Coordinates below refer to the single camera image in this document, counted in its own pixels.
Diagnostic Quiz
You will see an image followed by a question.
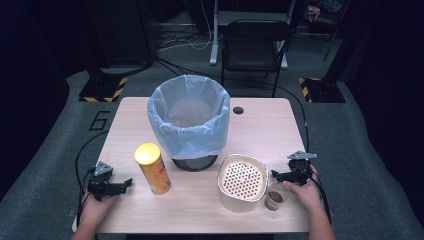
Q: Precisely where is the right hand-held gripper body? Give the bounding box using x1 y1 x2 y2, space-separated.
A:
287 150 318 187

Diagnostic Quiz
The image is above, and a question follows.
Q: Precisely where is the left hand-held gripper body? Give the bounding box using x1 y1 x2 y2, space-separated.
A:
86 161 118 202

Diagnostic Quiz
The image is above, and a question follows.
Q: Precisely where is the yellow chip can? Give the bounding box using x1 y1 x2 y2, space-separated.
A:
134 142 172 196

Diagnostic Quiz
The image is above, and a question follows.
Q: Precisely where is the person's left hand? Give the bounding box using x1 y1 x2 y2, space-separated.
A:
79 191 121 232

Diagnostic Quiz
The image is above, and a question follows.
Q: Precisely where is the person's right hand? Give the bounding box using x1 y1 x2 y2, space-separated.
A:
283 164 325 213

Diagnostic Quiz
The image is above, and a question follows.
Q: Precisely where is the small clear plastic cup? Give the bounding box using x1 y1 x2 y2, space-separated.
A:
264 181 290 212

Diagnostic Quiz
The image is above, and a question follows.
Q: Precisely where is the cream container with perforated insert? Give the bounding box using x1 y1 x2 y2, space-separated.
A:
217 153 270 214

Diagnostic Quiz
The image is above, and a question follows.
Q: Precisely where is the blue plastic bin bag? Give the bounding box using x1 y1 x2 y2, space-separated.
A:
146 74 232 161

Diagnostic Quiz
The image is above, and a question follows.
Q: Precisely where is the stand with hazard-striped base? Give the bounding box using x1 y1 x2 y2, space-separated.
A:
78 0 129 103
297 0 351 104

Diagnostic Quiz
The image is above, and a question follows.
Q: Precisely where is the black folding chair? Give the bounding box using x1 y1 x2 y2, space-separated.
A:
220 18 292 98

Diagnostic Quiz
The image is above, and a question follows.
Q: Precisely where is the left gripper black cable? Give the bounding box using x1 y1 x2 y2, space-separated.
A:
74 130 110 228

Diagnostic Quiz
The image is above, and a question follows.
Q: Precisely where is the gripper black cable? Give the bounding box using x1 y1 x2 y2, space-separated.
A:
74 130 110 228
309 165 333 225

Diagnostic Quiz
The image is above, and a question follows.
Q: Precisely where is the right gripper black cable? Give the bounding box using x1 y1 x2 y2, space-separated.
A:
309 165 333 225

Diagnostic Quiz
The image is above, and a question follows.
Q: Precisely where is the white desk frame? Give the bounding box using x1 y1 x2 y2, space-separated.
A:
208 0 290 70

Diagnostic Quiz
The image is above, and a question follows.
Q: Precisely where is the white floor cable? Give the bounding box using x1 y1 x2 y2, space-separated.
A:
156 0 215 53

